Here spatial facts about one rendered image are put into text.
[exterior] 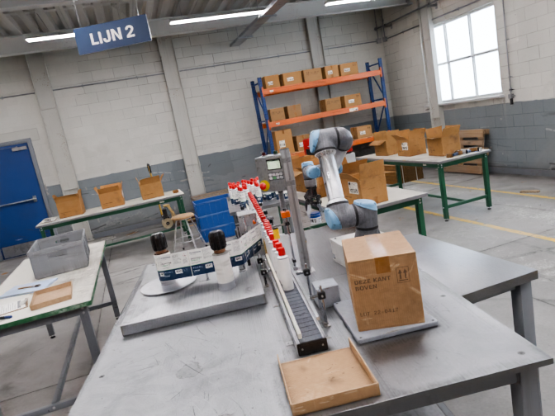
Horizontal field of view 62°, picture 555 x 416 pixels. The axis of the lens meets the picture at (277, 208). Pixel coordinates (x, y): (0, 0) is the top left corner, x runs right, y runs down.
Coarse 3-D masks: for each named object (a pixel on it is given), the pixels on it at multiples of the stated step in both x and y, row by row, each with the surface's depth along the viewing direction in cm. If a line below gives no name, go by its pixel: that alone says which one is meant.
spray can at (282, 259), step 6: (282, 252) 209; (282, 258) 208; (282, 264) 209; (288, 264) 210; (282, 270) 210; (288, 270) 210; (282, 276) 211; (288, 276) 210; (282, 282) 212; (288, 282) 211; (288, 288) 211
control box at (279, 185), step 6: (270, 156) 239; (276, 156) 237; (258, 162) 243; (264, 162) 241; (282, 162) 237; (258, 168) 244; (264, 168) 242; (282, 168) 237; (258, 174) 244; (264, 174) 243; (264, 180) 243; (276, 180) 240; (282, 180) 239; (294, 180) 245; (270, 186) 243; (276, 186) 241; (282, 186) 239; (264, 192) 247
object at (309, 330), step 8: (272, 272) 242; (296, 288) 214; (288, 296) 206; (296, 296) 204; (296, 304) 196; (304, 304) 194; (296, 312) 188; (304, 312) 186; (296, 320) 180; (304, 320) 179; (312, 320) 178; (304, 328) 173; (312, 328) 171; (304, 336) 166; (312, 336) 165; (320, 336) 164
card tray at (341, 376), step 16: (336, 352) 160; (352, 352) 158; (288, 368) 156; (304, 368) 154; (320, 368) 152; (336, 368) 150; (352, 368) 149; (368, 368) 140; (288, 384) 147; (304, 384) 145; (320, 384) 143; (336, 384) 142; (352, 384) 140; (368, 384) 139; (288, 400) 138; (304, 400) 137; (320, 400) 131; (336, 400) 132; (352, 400) 132
